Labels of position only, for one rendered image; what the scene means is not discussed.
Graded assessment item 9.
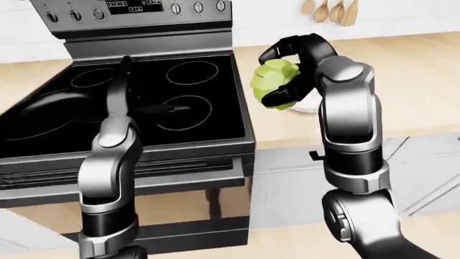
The black frying pan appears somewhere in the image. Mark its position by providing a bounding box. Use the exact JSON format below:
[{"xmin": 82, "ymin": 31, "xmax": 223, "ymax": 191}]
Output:
[{"xmin": 16, "ymin": 90, "xmax": 192, "ymax": 136}]

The silver oven door handle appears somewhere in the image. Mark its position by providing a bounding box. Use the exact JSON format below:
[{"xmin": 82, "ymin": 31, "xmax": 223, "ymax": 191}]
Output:
[{"xmin": 0, "ymin": 158, "xmax": 246, "ymax": 188}]

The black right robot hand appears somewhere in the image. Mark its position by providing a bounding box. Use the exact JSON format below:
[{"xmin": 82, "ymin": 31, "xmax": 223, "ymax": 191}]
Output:
[{"xmin": 258, "ymin": 32, "xmax": 339, "ymax": 109}]

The stainless steel electric range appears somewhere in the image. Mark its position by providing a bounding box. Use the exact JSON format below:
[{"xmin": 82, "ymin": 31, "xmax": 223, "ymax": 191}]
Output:
[{"xmin": 0, "ymin": 0, "xmax": 257, "ymax": 256}]

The wooden spoon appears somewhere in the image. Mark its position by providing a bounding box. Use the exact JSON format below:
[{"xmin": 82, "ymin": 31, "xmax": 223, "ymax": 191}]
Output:
[
  {"xmin": 300, "ymin": 0, "xmax": 316, "ymax": 16},
  {"xmin": 313, "ymin": 0, "xmax": 329, "ymax": 24},
  {"xmin": 328, "ymin": 0, "xmax": 345, "ymax": 26}
]

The green lettuce head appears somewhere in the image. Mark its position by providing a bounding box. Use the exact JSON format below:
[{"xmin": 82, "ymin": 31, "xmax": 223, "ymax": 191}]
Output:
[{"xmin": 250, "ymin": 58, "xmax": 301, "ymax": 112}]

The grey kitchen cabinet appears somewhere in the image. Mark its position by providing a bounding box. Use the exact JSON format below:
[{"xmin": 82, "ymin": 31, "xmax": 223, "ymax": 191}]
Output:
[{"xmin": 249, "ymin": 135, "xmax": 460, "ymax": 225}]

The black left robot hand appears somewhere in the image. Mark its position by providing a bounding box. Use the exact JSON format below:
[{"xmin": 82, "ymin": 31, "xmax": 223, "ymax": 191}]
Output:
[{"xmin": 106, "ymin": 54, "xmax": 133, "ymax": 119}]

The white plate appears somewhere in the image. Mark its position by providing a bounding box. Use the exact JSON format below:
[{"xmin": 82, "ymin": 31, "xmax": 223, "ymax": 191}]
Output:
[{"xmin": 288, "ymin": 88, "xmax": 321, "ymax": 114}]

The range digital display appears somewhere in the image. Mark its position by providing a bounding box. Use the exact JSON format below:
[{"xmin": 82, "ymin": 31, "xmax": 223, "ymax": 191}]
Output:
[{"xmin": 105, "ymin": 0, "xmax": 165, "ymax": 17}]

